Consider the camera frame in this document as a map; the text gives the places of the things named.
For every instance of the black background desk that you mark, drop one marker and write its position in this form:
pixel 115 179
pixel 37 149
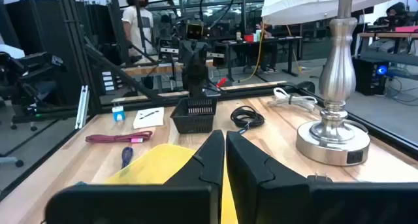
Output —
pixel 277 38

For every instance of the black computer tower blue light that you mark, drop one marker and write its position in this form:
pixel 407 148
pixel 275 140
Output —
pixel 365 77

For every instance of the silver table lamp white shade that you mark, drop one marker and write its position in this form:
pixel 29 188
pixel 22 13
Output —
pixel 336 73

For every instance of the grey chair base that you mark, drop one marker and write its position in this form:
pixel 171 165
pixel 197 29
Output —
pixel 9 160

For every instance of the yellow translucent plastic bin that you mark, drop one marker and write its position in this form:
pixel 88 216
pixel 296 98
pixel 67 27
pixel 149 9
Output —
pixel 153 166

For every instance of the silver aluminium extrusion bar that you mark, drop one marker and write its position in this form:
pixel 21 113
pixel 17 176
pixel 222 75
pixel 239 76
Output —
pixel 81 108

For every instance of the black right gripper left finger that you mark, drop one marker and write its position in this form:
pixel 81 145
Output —
pixel 196 204

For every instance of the black switch box white labels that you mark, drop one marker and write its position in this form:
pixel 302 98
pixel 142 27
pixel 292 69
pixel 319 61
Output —
pixel 107 80

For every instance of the white product box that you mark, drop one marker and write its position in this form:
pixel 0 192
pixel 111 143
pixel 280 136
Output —
pixel 148 119

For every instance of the person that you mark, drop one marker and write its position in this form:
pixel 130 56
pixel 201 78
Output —
pixel 267 54
pixel 395 13
pixel 137 21

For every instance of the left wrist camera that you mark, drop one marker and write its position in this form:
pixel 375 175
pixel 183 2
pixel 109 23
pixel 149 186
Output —
pixel 194 30

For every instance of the black mesh basket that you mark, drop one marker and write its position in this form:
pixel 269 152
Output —
pixel 192 122

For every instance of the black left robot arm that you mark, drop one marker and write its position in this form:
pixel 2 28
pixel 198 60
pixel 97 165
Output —
pixel 196 80

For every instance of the red container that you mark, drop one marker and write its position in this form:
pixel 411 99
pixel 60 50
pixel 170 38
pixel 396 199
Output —
pixel 249 38

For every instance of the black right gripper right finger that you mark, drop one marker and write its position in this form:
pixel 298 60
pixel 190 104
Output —
pixel 261 198

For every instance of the wooden background table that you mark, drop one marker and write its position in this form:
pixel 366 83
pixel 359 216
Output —
pixel 385 35

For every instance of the wooden background workbench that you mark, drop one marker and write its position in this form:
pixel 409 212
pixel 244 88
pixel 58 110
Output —
pixel 147 69

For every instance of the small blue white box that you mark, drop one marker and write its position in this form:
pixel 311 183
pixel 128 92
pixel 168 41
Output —
pixel 118 114

